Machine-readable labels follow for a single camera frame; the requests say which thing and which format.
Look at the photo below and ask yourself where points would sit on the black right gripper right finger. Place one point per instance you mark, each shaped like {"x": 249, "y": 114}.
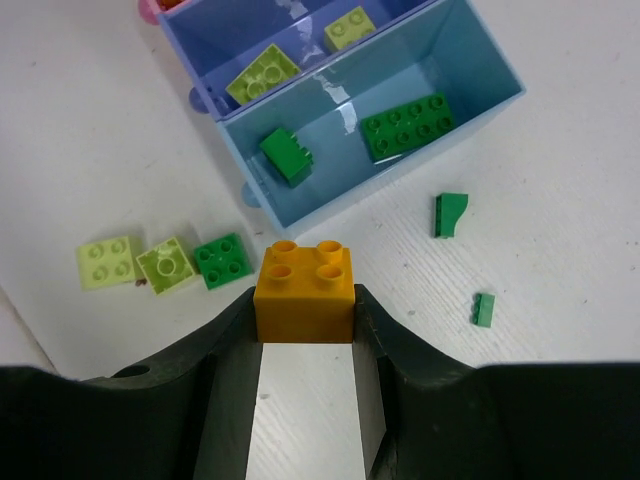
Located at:
{"x": 425, "y": 415}

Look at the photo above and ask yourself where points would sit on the orange round lego piece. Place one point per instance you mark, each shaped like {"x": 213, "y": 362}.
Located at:
{"x": 305, "y": 294}

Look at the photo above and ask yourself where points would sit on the tiny green lego piece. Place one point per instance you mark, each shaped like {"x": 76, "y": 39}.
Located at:
{"x": 482, "y": 312}

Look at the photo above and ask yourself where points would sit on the lime green lego brick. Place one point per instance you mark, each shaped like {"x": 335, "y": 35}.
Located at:
{"x": 167, "y": 266}

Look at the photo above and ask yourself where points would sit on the small green lego brick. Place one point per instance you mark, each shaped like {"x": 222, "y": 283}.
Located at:
{"x": 222, "y": 261}

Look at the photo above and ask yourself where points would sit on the pink plastic bin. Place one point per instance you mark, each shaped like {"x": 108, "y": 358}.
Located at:
{"x": 149, "y": 10}

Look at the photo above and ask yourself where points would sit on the pale green lego piece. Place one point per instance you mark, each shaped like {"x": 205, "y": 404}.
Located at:
{"x": 109, "y": 262}

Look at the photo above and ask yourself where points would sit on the green wedge lego piece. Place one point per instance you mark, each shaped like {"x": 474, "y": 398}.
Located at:
{"x": 449, "y": 208}

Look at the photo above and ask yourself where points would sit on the light blue plastic bin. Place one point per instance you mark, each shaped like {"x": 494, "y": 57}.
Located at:
{"x": 374, "y": 113}

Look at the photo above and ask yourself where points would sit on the pale green lego block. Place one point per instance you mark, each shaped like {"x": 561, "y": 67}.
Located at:
{"x": 348, "y": 29}

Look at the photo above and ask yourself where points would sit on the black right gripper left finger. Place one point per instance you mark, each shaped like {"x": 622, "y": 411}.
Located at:
{"x": 185, "y": 412}

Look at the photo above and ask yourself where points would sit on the pale green sloped lego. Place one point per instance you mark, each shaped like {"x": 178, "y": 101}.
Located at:
{"x": 268, "y": 70}

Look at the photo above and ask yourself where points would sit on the green lego plate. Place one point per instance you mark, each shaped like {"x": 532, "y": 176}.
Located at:
{"x": 407, "y": 127}

